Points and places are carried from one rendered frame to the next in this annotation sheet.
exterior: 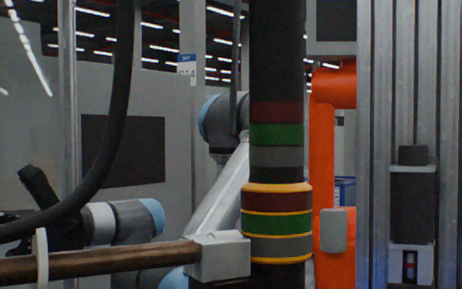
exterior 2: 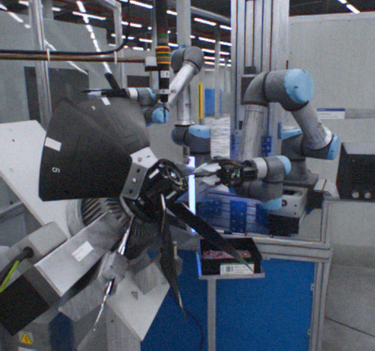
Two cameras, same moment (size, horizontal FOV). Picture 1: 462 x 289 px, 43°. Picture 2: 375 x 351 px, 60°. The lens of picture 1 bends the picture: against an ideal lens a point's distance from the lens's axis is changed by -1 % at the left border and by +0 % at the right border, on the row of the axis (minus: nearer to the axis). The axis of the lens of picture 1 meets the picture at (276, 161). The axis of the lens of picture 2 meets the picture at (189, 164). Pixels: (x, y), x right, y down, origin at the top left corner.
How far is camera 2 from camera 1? 66 cm
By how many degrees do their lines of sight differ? 12
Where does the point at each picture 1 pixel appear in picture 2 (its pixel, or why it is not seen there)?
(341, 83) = not seen: hidden behind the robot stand
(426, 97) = (257, 47)
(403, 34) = (249, 21)
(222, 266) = (149, 62)
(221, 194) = (174, 84)
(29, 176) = (108, 75)
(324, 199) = not seen: hidden behind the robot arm
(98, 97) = (135, 67)
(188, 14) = (181, 23)
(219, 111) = (176, 56)
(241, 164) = (182, 73)
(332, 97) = not seen: hidden behind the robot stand
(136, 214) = (144, 91)
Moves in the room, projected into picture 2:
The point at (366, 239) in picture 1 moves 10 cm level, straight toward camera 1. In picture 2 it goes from (234, 106) to (231, 108)
